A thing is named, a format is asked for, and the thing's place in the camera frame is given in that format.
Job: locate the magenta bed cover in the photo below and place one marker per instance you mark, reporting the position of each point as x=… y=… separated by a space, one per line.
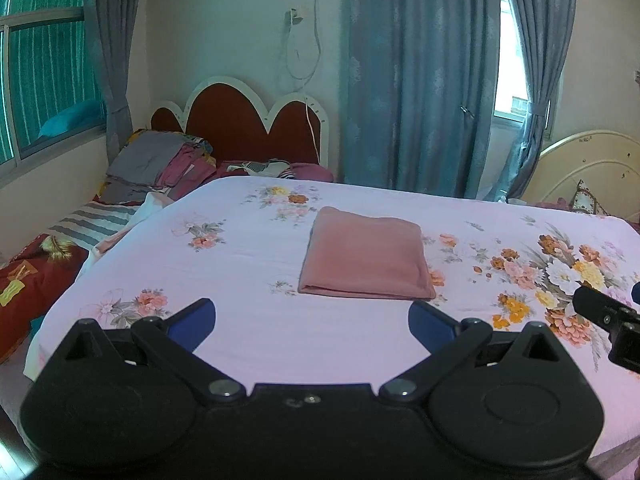
x=550 y=205

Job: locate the grey striped blanket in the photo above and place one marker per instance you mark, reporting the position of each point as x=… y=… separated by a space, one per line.
x=95 y=222

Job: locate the tied blue-grey curtain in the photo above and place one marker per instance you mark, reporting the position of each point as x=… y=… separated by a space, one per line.
x=537 y=60

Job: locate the red heart-shaped headboard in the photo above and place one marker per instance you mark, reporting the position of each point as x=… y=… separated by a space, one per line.
x=230 y=120

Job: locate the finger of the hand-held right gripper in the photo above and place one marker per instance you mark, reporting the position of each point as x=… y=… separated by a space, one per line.
x=600 y=307
x=636 y=294

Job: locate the black and white patterned cloth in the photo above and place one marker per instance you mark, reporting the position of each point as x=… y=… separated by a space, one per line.
x=262 y=167

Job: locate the red patterned quilt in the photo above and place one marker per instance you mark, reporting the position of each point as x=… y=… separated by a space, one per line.
x=35 y=285

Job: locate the wide blue-grey curtain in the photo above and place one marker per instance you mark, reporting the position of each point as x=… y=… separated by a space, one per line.
x=415 y=85

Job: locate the cream rounded headboard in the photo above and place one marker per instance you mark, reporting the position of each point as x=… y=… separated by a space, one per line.
x=590 y=160

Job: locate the narrow blue-grey curtain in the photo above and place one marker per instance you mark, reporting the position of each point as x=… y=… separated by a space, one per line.
x=117 y=60

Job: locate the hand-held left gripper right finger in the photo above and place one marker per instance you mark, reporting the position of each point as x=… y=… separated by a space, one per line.
x=430 y=322

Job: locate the floral bed sheet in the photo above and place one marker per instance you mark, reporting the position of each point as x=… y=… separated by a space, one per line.
x=240 y=270

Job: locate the wall socket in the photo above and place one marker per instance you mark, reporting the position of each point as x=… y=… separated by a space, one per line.
x=296 y=16

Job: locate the teal cloth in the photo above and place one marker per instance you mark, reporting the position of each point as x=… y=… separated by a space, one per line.
x=70 y=120

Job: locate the window with teal screen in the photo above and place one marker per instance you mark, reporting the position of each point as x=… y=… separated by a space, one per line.
x=45 y=60

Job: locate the pink sweater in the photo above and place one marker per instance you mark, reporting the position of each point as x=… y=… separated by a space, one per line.
x=365 y=255

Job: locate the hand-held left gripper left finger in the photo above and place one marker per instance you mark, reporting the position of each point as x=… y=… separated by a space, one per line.
x=192 y=320

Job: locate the patterned white brown pillow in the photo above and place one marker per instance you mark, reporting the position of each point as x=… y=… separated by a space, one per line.
x=587 y=200

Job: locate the bright window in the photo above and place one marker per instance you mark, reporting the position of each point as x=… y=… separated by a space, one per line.
x=510 y=60

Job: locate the pink pillow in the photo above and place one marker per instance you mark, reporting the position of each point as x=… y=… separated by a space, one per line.
x=312 y=172

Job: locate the pile of grey and pink clothes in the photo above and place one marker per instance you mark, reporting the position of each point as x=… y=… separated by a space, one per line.
x=150 y=165

